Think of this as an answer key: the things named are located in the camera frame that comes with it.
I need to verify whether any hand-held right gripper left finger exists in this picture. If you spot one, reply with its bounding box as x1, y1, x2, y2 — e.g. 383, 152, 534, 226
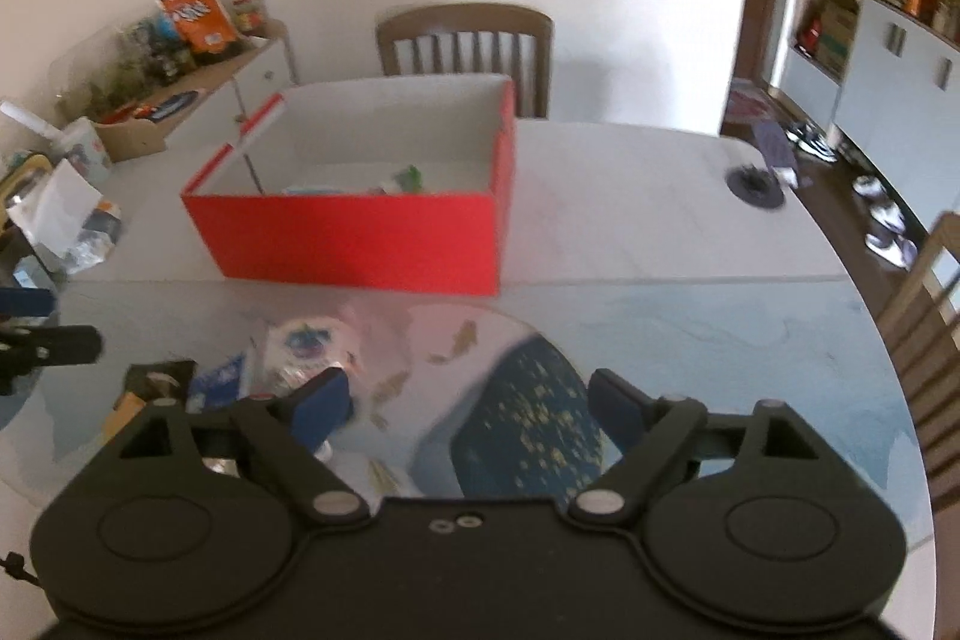
118, 368, 373, 530

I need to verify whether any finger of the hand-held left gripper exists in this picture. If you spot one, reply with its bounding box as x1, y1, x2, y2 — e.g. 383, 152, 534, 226
0, 286, 59, 320
0, 324, 104, 395

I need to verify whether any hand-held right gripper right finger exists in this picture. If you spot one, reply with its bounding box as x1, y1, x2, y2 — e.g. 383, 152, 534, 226
568, 369, 820, 526

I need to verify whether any clear bread packet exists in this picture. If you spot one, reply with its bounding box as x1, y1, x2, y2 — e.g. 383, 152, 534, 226
261, 316, 365, 390

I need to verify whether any blue white snack packet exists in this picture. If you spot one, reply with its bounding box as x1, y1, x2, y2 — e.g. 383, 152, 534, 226
186, 353, 252, 414

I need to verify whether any red cardboard box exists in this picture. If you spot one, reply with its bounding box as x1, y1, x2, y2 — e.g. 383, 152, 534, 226
180, 73, 519, 298

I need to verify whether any white marble desktop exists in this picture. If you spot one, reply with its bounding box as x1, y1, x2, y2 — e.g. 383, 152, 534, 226
0, 117, 856, 311

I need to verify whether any clear plastic bottle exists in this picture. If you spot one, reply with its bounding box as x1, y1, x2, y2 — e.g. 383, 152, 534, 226
64, 199, 125, 272

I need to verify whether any small dark packet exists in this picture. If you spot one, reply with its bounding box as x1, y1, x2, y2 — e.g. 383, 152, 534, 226
111, 359, 197, 440

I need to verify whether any white paper sheet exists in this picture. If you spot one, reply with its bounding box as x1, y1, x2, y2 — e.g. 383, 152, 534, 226
6, 158, 104, 260

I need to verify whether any printed clear table mat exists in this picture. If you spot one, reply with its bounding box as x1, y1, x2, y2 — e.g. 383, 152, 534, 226
0, 275, 940, 640

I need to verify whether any white printed tissue box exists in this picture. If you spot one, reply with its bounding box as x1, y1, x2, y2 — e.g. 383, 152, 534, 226
58, 117, 115, 175

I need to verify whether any black phone stand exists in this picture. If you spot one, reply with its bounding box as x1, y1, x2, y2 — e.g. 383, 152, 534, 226
724, 162, 790, 211

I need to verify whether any white sideboard cabinet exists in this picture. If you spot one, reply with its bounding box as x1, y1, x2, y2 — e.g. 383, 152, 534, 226
96, 19, 299, 163

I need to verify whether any light wooden chair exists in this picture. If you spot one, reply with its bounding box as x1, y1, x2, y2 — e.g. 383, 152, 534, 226
876, 208, 960, 540

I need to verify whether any pair of light shoes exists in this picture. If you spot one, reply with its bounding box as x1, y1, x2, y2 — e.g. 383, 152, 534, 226
853, 173, 922, 270

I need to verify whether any orange snack bag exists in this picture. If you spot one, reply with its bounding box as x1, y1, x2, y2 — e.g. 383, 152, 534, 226
154, 0, 242, 61

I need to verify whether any red lid jar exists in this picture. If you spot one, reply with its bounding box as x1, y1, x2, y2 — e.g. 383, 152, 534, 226
230, 0, 269, 37

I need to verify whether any brown wooden chair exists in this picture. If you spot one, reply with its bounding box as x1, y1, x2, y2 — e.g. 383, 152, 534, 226
374, 2, 557, 121

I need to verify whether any white wall cabinet unit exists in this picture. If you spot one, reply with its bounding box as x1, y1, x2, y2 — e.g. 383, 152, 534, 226
778, 0, 960, 225

